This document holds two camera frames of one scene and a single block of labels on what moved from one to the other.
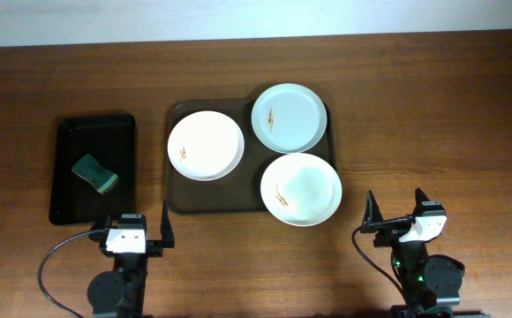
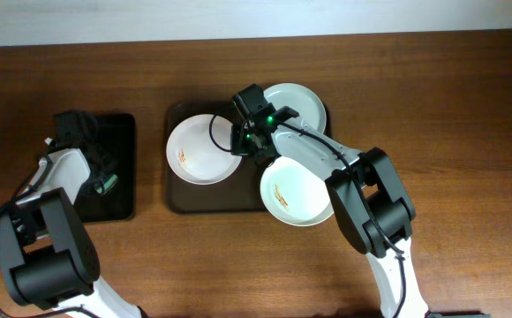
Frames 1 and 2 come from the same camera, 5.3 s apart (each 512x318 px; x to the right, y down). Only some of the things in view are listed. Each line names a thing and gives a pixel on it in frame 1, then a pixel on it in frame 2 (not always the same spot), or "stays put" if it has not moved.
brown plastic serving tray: (240, 191) stays put
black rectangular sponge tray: (111, 140) stays put
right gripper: (390, 235) -> (238, 147)
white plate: (205, 145) stays put
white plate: (301, 189) stays put
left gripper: (155, 247) -> (94, 180)
